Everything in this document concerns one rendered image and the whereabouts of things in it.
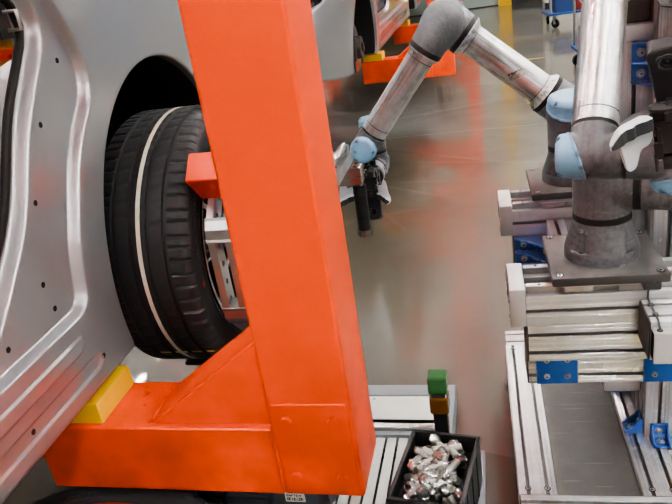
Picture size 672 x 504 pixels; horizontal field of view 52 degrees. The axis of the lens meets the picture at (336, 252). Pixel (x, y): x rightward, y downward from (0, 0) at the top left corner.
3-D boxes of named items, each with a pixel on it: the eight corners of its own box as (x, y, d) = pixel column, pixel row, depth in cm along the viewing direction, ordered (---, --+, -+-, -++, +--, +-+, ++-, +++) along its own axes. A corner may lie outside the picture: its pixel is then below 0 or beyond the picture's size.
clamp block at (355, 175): (333, 181, 192) (330, 163, 190) (365, 179, 190) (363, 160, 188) (329, 187, 188) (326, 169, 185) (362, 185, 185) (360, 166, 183)
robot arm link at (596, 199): (575, 198, 151) (574, 138, 146) (642, 199, 145) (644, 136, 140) (567, 219, 141) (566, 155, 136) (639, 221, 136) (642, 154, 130)
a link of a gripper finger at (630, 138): (617, 185, 85) (667, 160, 89) (611, 139, 83) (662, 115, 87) (597, 183, 88) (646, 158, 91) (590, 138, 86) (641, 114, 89)
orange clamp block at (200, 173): (204, 171, 158) (187, 153, 150) (236, 169, 156) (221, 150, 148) (201, 199, 156) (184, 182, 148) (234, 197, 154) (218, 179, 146)
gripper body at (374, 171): (350, 173, 196) (357, 160, 207) (354, 202, 200) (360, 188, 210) (376, 171, 194) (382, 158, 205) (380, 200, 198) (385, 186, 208)
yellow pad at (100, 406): (78, 384, 156) (71, 365, 154) (134, 383, 153) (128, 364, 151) (43, 423, 144) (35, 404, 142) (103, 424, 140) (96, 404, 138)
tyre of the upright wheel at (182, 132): (217, 169, 227) (108, 61, 166) (286, 163, 222) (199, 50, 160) (203, 373, 209) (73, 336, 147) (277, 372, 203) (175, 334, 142)
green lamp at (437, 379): (429, 384, 147) (427, 368, 145) (448, 384, 146) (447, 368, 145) (428, 395, 144) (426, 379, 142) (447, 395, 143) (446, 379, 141)
